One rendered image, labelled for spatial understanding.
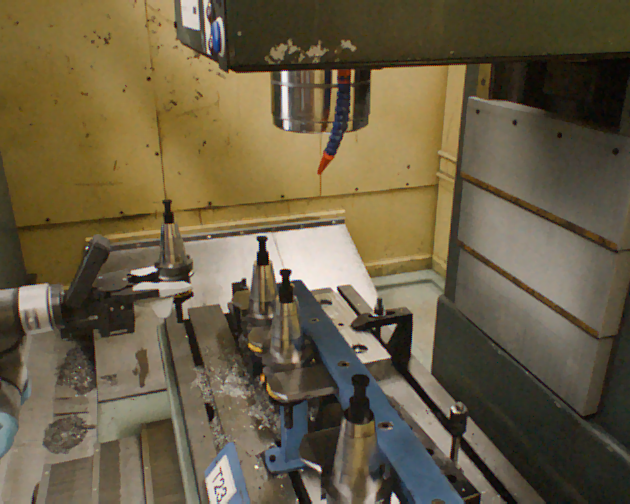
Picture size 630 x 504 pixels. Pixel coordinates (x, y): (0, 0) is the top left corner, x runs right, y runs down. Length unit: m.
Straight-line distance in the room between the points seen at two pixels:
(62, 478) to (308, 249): 1.09
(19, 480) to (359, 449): 1.08
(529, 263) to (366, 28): 0.73
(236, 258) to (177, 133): 0.45
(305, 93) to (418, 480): 0.57
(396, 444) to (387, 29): 0.41
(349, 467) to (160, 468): 0.82
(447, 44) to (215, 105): 1.36
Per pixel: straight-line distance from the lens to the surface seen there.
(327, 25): 0.63
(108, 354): 1.81
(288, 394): 0.66
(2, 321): 1.00
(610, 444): 1.25
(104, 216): 2.03
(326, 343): 0.73
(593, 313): 1.15
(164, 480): 1.27
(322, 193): 2.13
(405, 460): 0.57
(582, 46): 0.79
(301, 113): 0.91
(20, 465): 1.53
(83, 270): 0.97
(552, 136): 1.17
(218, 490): 0.97
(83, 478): 1.40
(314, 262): 2.04
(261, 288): 0.78
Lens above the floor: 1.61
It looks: 23 degrees down
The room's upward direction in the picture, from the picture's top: straight up
